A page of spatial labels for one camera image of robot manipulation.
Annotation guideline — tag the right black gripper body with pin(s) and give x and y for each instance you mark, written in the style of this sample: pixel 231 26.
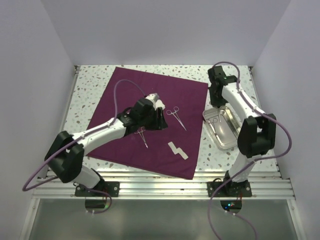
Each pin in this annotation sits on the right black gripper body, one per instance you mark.
pixel 216 101

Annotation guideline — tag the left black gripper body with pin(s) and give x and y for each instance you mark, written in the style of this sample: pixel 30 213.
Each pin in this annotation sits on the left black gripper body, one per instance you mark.
pixel 149 121

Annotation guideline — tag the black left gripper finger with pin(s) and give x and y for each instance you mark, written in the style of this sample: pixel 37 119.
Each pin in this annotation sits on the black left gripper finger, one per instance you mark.
pixel 160 125
pixel 159 116

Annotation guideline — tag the steel hemostat forceps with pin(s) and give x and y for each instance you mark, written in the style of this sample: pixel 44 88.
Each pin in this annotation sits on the steel hemostat forceps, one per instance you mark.
pixel 140 132
pixel 174 113
pixel 215 119

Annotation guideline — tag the stainless steel tray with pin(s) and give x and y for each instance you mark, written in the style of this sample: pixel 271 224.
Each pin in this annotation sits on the stainless steel tray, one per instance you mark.
pixel 226 133

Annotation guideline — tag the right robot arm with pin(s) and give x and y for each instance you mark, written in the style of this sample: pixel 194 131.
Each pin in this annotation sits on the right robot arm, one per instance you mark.
pixel 257 133

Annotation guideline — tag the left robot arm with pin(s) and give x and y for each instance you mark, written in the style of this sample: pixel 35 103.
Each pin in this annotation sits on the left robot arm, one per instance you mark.
pixel 65 156

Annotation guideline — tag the white gauze pad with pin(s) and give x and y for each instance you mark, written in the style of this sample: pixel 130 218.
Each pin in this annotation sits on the white gauze pad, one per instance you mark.
pixel 160 104

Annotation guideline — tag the purple cloth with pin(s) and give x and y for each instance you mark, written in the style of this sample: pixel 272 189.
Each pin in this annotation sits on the purple cloth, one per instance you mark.
pixel 166 132

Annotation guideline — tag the white zigzag tape strip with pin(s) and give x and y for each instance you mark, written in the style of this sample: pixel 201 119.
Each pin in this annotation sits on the white zigzag tape strip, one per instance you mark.
pixel 177 151

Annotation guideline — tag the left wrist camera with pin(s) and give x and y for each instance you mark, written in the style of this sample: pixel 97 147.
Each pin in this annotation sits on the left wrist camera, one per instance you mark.
pixel 153 97

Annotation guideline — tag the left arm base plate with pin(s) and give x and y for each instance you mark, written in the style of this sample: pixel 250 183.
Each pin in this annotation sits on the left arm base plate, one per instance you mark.
pixel 112 188

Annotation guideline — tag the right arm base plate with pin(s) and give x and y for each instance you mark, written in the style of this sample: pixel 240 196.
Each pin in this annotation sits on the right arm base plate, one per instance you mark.
pixel 231 189

